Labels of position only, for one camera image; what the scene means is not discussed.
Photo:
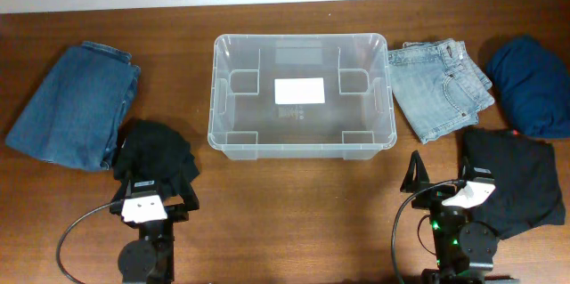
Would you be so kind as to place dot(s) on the folded dark blue jeans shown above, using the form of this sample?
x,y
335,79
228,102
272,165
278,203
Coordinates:
x,y
73,118

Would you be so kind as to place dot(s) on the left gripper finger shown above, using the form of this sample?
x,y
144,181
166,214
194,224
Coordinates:
x,y
187,193
122,192

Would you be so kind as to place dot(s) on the black crumpled garment left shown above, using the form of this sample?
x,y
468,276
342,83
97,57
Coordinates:
x,y
154,151

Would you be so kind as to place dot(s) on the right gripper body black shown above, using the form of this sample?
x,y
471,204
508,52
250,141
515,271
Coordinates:
x,y
427,199

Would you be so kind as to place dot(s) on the white label in bin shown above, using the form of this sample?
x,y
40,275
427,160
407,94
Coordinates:
x,y
299,91

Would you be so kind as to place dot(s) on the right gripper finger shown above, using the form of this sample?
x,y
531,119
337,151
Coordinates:
x,y
416,177
466,170

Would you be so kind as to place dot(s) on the clear plastic storage bin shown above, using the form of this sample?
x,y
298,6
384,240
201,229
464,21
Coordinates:
x,y
356,121

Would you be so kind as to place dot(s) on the navy blue garment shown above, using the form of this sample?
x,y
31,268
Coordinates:
x,y
533,87

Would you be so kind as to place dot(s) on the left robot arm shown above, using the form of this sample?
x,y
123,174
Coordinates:
x,y
151,257

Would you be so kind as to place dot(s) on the black folded shirt right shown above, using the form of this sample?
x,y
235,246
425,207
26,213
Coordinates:
x,y
527,192

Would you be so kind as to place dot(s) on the light blue jeans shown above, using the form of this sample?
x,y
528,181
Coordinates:
x,y
438,86

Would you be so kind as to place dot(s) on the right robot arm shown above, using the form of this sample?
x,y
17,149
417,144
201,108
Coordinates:
x,y
464,248

